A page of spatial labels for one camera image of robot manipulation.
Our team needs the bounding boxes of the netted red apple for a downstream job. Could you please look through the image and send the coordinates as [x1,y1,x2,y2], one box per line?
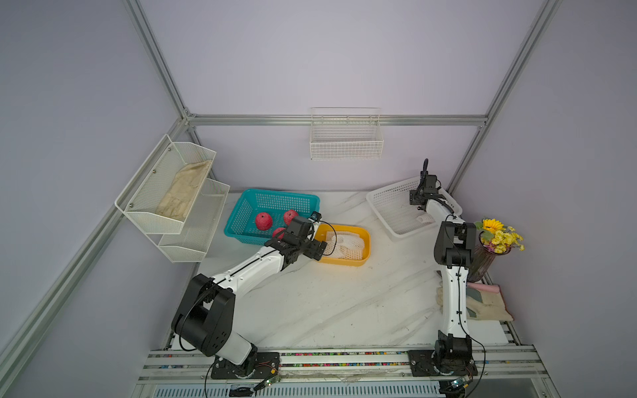
[255,212,273,232]
[272,227,286,240]

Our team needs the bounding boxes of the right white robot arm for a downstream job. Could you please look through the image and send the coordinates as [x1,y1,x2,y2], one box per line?
[409,171,476,376]

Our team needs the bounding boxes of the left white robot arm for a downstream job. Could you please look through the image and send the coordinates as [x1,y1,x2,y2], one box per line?
[171,212,327,377]

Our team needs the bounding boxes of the yellow plastic tub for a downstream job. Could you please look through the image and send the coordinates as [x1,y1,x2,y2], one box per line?
[315,223,371,267]

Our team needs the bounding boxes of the white plastic perforated basket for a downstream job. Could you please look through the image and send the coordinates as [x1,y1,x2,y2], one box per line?
[366,177,464,240]

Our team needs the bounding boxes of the teal plastic perforated basket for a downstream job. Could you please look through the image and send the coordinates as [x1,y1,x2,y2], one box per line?
[224,189,320,246]

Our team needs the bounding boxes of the yellow flower bouquet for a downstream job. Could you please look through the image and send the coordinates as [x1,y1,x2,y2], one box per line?
[474,218,525,255]

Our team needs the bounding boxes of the dark glass vase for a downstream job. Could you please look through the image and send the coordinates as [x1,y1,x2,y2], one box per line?
[467,244,498,283]

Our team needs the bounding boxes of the beige work glove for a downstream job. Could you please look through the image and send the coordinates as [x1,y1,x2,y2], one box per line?
[436,287,444,313]

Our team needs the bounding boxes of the purple and pink cloth items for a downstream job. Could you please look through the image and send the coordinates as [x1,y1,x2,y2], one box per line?
[466,283,514,322]

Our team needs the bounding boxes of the beige cloth in shelf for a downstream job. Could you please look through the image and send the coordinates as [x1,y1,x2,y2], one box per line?
[156,160,212,222]

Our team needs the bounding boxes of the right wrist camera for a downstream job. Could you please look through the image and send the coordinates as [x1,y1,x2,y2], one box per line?
[419,171,441,194]

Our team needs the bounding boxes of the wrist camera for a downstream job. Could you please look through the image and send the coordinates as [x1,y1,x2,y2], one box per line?
[308,212,323,235]
[419,171,441,194]

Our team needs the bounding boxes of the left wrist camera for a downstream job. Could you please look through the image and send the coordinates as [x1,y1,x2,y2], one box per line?
[308,212,323,235]

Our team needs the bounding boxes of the white wire wall basket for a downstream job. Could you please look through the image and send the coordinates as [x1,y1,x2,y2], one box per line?
[310,107,384,161]

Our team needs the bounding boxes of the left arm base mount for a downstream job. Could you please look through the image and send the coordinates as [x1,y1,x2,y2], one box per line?
[207,346,281,380]

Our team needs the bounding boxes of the white two-tier wire shelf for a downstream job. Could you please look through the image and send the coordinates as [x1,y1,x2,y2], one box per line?
[114,135,230,263]

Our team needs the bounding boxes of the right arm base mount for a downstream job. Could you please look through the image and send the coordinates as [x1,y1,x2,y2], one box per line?
[407,343,478,377]

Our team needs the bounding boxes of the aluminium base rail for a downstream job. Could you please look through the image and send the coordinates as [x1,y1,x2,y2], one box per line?
[132,345,560,397]

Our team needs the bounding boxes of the aluminium frame structure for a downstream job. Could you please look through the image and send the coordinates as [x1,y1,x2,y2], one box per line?
[1,1,561,394]

